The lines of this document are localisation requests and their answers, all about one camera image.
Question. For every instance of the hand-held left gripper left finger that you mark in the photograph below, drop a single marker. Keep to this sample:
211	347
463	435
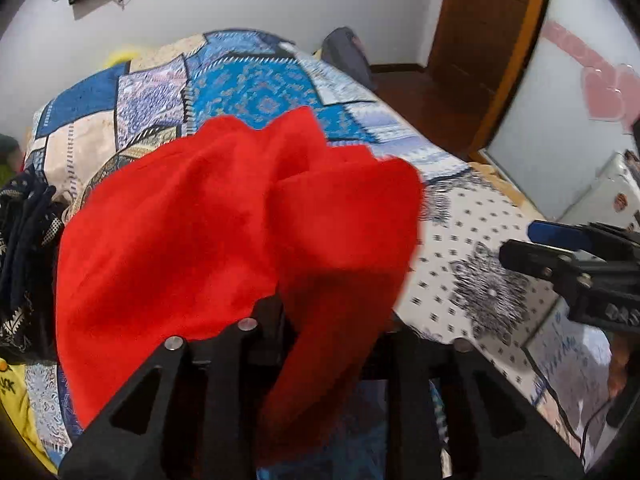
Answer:
265	320

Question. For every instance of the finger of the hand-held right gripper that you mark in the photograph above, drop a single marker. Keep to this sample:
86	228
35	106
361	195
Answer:
555	232
535	259

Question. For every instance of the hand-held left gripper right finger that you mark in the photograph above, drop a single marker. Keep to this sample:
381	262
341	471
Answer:
410	355

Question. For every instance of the red zip jacket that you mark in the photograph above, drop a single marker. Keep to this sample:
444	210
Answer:
175	235

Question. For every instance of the white case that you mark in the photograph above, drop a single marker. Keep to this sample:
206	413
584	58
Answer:
605	195

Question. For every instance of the brown wooden door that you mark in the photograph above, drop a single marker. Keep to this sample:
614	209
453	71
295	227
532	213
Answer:
485	35

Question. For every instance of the blue patchwork bed sheet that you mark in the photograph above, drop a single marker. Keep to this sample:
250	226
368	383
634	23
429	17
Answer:
250	90

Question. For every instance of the navy patterned cloth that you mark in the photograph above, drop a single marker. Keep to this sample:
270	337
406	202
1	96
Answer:
20	320

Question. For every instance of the dark navy garment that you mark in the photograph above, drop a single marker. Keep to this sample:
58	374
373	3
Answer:
30	230

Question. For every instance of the yellow duck print cloth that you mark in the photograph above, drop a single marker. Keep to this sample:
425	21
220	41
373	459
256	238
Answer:
20	410

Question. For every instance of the grey bag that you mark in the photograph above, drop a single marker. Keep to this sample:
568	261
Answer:
345	55

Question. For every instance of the yellow plush item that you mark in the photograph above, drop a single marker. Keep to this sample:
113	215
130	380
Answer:
122	56

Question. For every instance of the grey cushion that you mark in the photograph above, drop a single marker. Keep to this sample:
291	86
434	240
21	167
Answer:
9	149

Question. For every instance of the pink heart wall decoration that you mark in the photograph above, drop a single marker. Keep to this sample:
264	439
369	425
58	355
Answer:
605	90

